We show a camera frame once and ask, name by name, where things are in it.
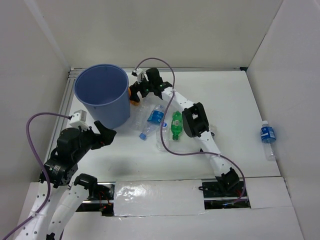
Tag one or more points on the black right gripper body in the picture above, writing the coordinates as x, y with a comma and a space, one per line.
151, 85

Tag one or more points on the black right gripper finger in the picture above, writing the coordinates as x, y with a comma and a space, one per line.
144, 89
136, 84

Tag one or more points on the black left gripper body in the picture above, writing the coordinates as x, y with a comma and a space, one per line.
90, 140

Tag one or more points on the orange juice bottle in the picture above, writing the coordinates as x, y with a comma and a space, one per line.
133, 95

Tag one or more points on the clear unlabelled plastic bottle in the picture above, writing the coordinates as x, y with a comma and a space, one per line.
139, 115

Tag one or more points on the green plastic bottle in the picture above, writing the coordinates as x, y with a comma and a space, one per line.
176, 125

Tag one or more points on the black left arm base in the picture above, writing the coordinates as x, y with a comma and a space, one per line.
101, 202

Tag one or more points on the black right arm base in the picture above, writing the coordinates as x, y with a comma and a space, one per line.
215, 199

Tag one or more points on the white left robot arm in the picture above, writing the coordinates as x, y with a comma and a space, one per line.
60, 193

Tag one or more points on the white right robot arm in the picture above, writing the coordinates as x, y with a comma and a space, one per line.
195, 125

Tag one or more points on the blue plastic bin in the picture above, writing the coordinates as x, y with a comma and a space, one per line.
104, 91

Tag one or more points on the crushed bottle blue label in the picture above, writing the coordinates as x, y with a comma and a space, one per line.
153, 121

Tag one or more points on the clear bottle white blue cap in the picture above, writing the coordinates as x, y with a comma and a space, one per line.
162, 136

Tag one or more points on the white front cover panel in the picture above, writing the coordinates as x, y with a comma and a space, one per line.
158, 198

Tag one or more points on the blue label bottle far right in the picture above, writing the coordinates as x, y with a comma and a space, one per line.
268, 137

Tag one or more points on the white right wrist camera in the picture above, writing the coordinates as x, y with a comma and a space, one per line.
140, 74

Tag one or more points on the aluminium table edge rail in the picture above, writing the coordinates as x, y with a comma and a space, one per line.
64, 109

